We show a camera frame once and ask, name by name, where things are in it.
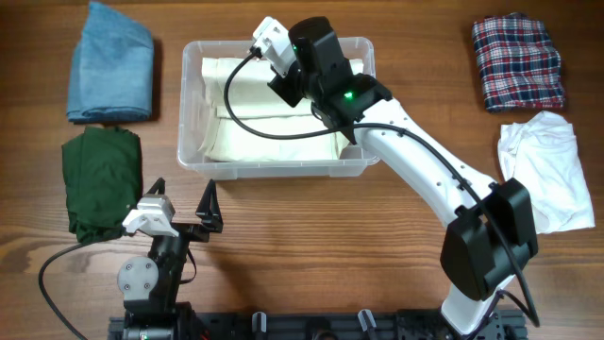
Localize cream cloth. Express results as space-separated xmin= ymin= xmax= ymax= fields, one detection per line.
xmin=199 ymin=58 xmax=349 ymax=162

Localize clear plastic storage container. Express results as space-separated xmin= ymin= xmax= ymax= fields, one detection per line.
xmin=177 ymin=41 xmax=379 ymax=180

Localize plaid cloth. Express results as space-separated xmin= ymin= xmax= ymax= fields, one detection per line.
xmin=471 ymin=12 xmax=565 ymax=113

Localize white cloth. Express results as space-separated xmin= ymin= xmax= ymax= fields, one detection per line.
xmin=497 ymin=110 xmax=596 ymax=233

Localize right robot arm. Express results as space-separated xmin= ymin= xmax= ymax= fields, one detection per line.
xmin=253 ymin=17 xmax=538 ymax=339

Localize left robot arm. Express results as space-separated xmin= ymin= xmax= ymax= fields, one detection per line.
xmin=108 ymin=178 xmax=224 ymax=340

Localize dark green folded cloth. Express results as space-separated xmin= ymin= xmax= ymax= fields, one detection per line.
xmin=61 ymin=127 xmax=143 ymax=243

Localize blue folded towel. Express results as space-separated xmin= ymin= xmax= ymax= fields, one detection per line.
xmin=66 ymin=1 xmax=155 ymax=124

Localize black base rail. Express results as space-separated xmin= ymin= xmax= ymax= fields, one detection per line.
xmin=107 ymin=308 xmax=528 ymax=340

